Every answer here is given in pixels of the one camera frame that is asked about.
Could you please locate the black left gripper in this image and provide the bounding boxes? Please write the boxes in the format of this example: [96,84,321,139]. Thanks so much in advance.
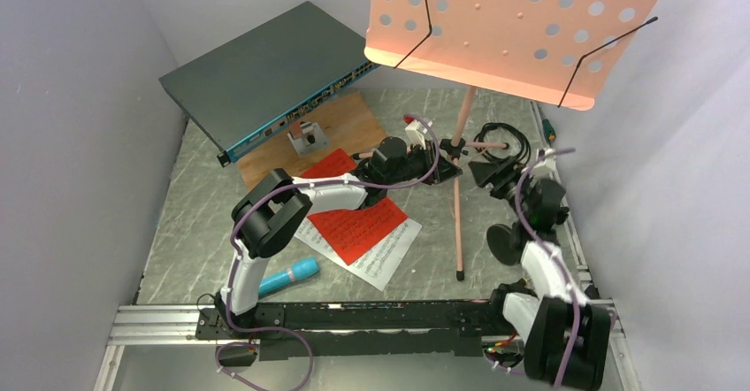
[385,142,460,188]

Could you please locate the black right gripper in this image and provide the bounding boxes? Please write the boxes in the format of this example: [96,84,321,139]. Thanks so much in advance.
[469,156,536,221]

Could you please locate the red sheet music booklet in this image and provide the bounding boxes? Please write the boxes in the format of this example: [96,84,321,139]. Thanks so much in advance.
[302,149,407,265]

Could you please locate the pink music stand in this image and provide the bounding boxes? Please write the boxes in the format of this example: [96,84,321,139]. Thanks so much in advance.
[351,0,681,281]

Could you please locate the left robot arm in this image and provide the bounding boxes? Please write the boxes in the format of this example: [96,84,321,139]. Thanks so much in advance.
[215,137,462,338]

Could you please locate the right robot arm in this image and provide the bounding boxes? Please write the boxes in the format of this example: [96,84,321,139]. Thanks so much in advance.
[469,161,612,390]

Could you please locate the green orange screwdriver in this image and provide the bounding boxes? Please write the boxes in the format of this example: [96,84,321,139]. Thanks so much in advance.
[541,119,556,144]

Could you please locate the black round disc stand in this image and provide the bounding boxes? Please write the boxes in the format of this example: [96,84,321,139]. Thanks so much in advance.
[486,222,526,266]

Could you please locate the white sheet music paper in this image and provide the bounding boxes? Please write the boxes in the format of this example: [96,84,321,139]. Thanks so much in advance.
[295,218,422,291]

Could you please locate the blue cylindrical tube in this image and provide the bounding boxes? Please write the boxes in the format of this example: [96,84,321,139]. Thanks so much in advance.
[258,257,319,297]

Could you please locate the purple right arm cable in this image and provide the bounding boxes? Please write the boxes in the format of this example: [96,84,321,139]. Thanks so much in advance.
[483,148,582,389]

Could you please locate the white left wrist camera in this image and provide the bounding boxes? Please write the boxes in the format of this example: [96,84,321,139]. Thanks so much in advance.
[403,115,432,149]

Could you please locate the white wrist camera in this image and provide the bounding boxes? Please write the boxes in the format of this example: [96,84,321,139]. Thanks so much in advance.
[528,149,557,179]
[403,115,432,149]

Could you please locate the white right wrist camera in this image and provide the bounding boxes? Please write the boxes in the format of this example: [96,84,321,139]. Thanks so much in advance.
[528,149,557,179]

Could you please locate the small metal bracket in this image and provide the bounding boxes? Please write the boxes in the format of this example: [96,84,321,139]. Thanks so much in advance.
[287,121,330,157]

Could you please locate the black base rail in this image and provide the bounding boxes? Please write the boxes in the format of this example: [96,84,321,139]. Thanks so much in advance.
[195,300,514,361]

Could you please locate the dark grey network switch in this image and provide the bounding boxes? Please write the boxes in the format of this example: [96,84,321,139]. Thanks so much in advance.
[159,2,377,167]

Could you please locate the aluminium frame rail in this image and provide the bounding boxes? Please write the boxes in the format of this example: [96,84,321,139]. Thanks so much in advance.
[93,304,199,390]

